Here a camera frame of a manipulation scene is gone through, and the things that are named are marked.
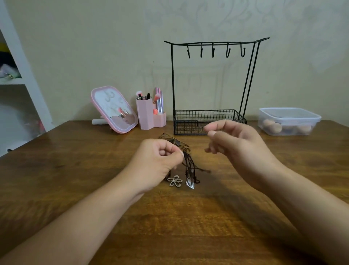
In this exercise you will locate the coral bristle makeup brush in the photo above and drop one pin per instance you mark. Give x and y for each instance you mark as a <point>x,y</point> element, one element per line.
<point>156,97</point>

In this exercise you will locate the pink bristle makeup brush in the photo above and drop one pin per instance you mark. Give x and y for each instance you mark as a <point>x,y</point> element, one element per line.
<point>139,94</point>

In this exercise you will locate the white shelf unit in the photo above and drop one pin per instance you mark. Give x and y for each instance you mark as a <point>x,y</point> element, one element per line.
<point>26,76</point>

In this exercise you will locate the pink framed table mirror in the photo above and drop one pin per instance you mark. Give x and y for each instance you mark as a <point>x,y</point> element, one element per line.
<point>114,109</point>

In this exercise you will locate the person's right forearm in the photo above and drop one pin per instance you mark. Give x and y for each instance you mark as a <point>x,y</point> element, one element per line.
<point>308,207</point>

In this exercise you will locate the person's right thumb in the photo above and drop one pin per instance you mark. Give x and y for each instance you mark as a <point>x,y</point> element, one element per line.
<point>216,136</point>

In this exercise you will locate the person's right hand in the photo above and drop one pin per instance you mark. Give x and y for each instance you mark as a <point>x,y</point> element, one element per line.
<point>245,153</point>

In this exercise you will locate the person's left forearm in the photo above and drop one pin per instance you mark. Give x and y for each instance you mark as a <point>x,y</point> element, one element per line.
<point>81,223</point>

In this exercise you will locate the silver pink cosmetic tube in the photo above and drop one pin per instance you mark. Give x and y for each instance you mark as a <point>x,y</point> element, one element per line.
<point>159,101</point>

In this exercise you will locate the person's left thumb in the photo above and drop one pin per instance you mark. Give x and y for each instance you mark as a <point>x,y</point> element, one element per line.
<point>174,151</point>

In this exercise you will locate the clear plastic lidded container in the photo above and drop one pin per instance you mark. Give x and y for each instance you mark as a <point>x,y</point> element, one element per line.
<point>289,114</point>

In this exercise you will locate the person's left hand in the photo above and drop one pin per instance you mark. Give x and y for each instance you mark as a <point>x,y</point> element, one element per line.
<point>151,163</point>

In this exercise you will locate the pink makeup brush holder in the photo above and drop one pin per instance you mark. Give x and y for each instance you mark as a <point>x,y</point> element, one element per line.
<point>146,116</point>

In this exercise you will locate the beige makeup sponge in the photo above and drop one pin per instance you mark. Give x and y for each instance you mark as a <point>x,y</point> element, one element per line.
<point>303,129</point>
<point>275,128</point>
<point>268,123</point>

